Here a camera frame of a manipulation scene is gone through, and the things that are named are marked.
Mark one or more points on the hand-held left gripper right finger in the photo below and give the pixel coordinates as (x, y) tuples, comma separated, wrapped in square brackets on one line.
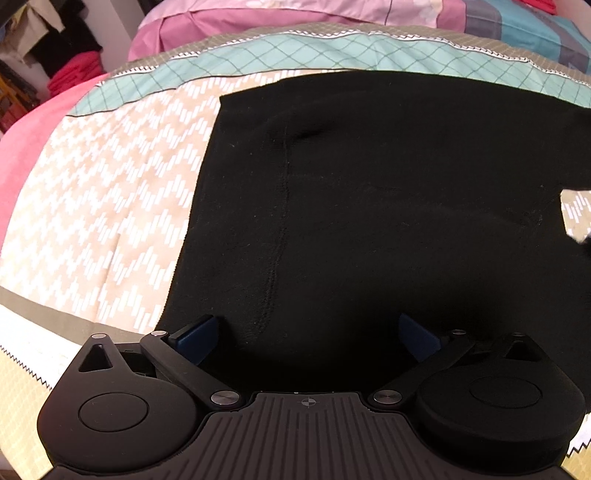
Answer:
[(418, 339)]

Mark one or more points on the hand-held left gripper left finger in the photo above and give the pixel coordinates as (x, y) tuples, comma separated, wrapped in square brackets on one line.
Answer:
[(198, 339)]

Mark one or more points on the black pants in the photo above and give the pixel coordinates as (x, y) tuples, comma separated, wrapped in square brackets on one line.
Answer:
[(369, 207)]

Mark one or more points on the zigzag patterned bedspread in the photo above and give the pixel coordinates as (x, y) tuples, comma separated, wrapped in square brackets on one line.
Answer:
[(115, 184)]

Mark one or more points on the pink bed sheet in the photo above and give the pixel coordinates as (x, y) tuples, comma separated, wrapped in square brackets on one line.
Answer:
[(27, 152)]

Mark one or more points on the stack of red clothes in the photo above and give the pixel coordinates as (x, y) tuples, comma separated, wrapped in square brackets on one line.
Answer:
[(74, 74)]

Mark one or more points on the wooden shelf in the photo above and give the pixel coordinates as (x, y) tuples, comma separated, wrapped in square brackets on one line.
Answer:
[(14, 104)]

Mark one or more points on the colour block pillow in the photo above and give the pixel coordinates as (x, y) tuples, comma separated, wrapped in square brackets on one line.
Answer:
[(517, 32)]

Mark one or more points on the pink floral pillow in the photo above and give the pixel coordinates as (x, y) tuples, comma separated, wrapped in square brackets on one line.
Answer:
[(277, 23)]

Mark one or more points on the black hanging clothes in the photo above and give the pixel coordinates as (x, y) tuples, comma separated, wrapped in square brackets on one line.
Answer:
[(69, 32)]

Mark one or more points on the beige hanging cloth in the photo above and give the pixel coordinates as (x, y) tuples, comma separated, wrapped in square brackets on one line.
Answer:
[(27, 23)]

